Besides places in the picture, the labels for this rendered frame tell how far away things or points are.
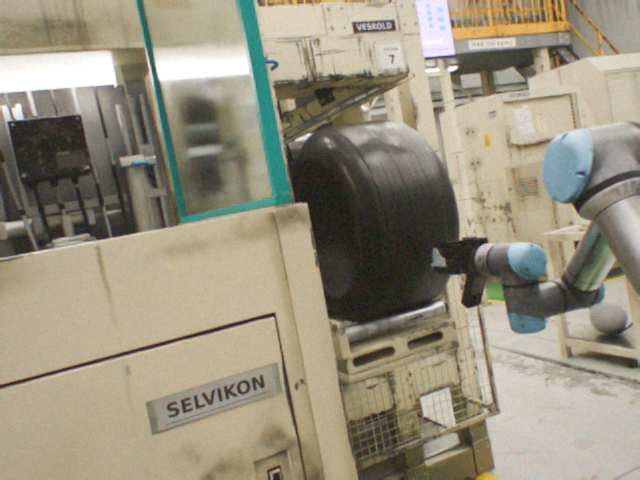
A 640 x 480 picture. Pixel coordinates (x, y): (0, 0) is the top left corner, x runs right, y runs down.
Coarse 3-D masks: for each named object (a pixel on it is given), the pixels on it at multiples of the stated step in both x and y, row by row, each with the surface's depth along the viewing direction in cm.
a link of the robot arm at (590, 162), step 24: (552, 144) 101; (576, 144) 96; (600, 144) 96; (624, 144) 97; (552, 168) 101; (576, 168) 95; (600, 168) 95; (624, 168) 94; (552, 192) 102; (576, 192) 96; (600, 192) 94; (624, 192) 93; (600, 216) 96; (624, 216) 93; (624, 240) 92; (624, 264) 93
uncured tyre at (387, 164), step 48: (336, 144) 158; (384, 144) 157; (336, 192) 202; (384, 192) 149; (432, 192) 154; (336, 240) 203; (384, 240) 149; (432, 240) 154; (336, 288) 193; (384, 288) 154; (432, 288) 163
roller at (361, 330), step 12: (396, 312) 165; (408, 312) 166; (420, 312) 167; (432, 312) 168; (444, 312) 170; (360, 324) 160; (372, 324) 160; (384, 324) 162; (396, 324) 163; (408, 324) 166; (348, 336) 157; (360, 336) 159
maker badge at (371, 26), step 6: (354, 24) 233; (360, 24) 234; (366, 24) 235; (372, 24) 236; (378, 24) 237; (384, 24) 239; (390, 24) 240; (354, 30) 233; (360, 30) 234; (366, 30) 235; (372, 30) 236; (378, 30) 237; (384, 30) 238; (390, 30) 240; (396, 30) 241
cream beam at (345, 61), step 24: (288, 48) 187; (312, 48) 191; (336, 48) 194; (360, 48) 198; (288, 72) 187; (312, 72) 191; (336, 72) 194; (360, 72) 198; (384, 72) 202; (408, 72) 206; (288, 96) 208; (312, 96) 216
